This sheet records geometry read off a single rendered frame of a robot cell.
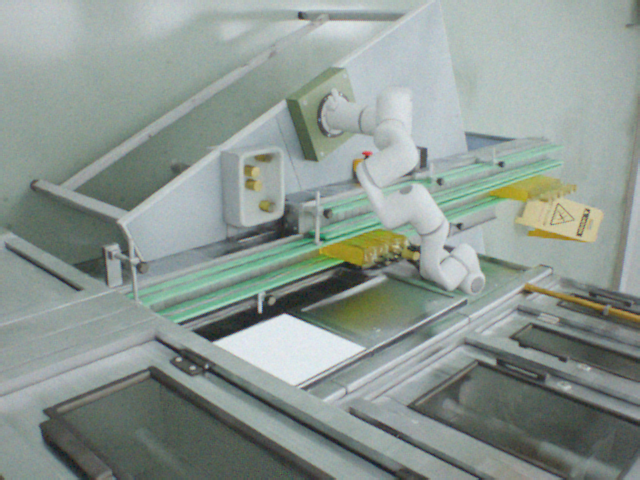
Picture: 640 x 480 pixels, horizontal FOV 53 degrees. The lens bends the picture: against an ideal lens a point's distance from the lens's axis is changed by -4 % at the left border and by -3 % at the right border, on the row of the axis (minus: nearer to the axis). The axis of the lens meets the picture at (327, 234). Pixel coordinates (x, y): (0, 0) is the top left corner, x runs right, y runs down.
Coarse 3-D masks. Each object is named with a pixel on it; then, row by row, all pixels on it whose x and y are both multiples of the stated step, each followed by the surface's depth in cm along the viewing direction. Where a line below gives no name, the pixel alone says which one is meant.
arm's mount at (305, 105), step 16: (320, 80) 213; (336, 80) 214; (288, 96) 209; (304, 96) 207; (320, 96) 211; (352, 96) 221; (304, 112) 208; (320, 112) 213; (304, 128) 212; (320, 128) 214; (304, 144) 217; (320, 144) 216; (336, 144) 222; (320, 160) 218
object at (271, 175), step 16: (240, 160) 190; (256, 160) 203; (272, 160) 204; (240, 176) 191; (272, 176) 205; (240, 192) 193; (256, 192) 206; (272, 192) 207; (240, 208) 194; (256, 208) 208; (272, 208) 208; (256, 224) 199
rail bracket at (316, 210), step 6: (318, 192) 199; (318, 198) 200; (300, 204) 204; (306, 204) 204; (318, 204) 200; (300, 210) 204; (306, 210) 204; (312, 210) 201; (318, 210) 200; (324, 210) 199; (330, 210) 198; (318, 216) 201; (330, 216) 198; (318, 222) 202; (318, 228) 202; (318, 234) 203; (318, 240) 204
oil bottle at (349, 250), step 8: (344, 240) 212; (352, 240) 212; (320, 248) 216; (328, 248) 214; (336, 248) 211; (344, 248) 209; (352, 248) 207; (360, 248) 205; (368, 248) 205; (336, 256) 212; (344, 256) 210; (352, 256) 207; (360, 256) 205; (368, 256) 203; (360, 264) 206; (368, 264) 204
